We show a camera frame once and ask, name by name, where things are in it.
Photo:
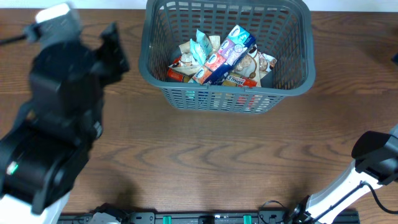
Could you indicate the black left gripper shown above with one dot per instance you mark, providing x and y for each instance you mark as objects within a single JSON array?
[{"x": 109, "y": 63}]

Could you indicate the beige brown snack pouch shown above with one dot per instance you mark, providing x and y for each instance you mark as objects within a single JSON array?
[{"x": 186, "y": 64}]

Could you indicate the mint green packet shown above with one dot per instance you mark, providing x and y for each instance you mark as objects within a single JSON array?
[{"x": 201, "y": 48}]

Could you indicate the Kleenex tissue multipack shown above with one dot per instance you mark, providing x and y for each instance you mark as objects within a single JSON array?
[{"x": 231, "y": 51}]

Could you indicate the red yellow packet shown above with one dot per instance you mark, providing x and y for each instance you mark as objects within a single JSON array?
[{"x": 178, "y": 72}]

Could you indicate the cookie snack pouch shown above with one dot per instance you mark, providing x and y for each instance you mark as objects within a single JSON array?
[
  {"x": 249, "y": 66},
  {"x": 266, "y": 64}
]

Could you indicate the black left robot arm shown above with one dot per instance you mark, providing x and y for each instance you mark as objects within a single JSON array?
[{"x": 38, "y": 170}]

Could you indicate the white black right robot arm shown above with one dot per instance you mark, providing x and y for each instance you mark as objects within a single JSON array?
[{"x": 347, "y": 188}]

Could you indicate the grey plastic basket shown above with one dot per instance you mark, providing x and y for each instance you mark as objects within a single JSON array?
[{"x": 282, "y": 29}]

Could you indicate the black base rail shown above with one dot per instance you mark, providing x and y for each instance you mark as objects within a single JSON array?
[{"x": 108, "y": 214}]

